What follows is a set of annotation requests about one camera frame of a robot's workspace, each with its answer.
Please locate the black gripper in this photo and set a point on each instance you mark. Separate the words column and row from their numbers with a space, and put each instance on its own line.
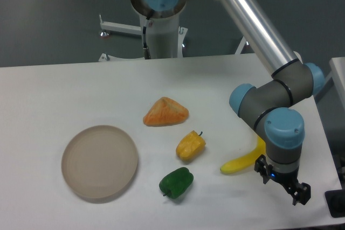
column 286, row 175

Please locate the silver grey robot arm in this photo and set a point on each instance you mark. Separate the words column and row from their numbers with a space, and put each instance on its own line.
column 267, row 110

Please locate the yellow pepper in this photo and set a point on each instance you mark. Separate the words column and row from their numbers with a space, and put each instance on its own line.
column 190, row 146

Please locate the green pepper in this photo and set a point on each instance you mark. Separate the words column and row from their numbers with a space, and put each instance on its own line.
column 174, row 184

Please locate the yellow banana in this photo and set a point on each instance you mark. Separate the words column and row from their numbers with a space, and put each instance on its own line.
column 245, row 161

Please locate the black device at table edge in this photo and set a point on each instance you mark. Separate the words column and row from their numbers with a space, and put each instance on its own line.
column 335, row 202

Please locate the white side table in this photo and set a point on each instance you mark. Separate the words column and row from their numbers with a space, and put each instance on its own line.
column 337, row 69

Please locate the orange sandwich wedge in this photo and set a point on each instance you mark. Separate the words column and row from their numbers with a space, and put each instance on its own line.
column 165, row 112

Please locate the beige round plate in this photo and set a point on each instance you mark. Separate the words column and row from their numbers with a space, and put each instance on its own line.
column 99, row 162

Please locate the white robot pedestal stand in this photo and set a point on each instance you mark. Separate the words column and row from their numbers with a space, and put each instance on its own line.
column 160, row 31

